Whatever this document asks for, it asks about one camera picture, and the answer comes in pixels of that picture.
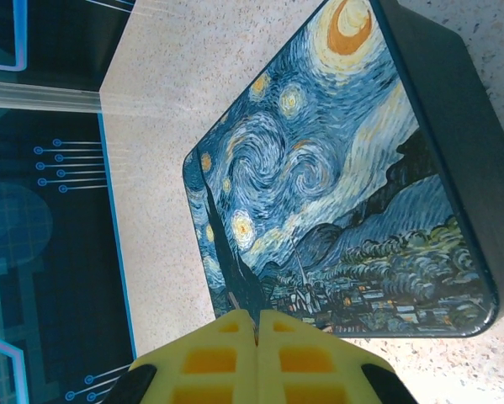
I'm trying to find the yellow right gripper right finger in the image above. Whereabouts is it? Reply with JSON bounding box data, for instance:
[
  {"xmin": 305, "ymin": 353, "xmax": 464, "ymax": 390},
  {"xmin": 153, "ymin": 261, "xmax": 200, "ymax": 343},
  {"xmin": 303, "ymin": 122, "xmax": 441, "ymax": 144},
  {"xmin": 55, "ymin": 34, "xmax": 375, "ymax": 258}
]
[{"xmin": 256, "ymin": 309, "xmax": 421, "ymax": 404}]

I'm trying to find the aluminium frame post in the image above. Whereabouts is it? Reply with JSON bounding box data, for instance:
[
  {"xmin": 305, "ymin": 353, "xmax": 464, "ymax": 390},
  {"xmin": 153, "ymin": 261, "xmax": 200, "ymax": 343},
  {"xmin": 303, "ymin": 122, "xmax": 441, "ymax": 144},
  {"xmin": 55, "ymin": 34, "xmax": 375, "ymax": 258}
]
[{"xmin": 0, "ymin": 79, "xmax": 103, "ymax": 114}]

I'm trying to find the starry night print tin box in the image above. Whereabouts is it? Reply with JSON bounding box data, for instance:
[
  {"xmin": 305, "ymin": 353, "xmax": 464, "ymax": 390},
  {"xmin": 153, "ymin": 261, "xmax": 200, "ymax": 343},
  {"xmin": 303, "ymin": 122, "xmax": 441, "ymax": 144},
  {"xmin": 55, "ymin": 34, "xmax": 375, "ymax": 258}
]
[{"xmin": 183, "ymin": 0, "xmax": 504, "ymax": 340}]

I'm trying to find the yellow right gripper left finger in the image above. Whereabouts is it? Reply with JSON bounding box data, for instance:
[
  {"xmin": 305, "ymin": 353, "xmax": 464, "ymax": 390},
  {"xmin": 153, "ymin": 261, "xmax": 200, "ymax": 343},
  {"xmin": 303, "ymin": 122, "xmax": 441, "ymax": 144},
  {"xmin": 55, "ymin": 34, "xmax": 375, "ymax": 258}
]
[{"xmin": 108, "ymin": 308, "xmax": 259, "ymax": 404}]

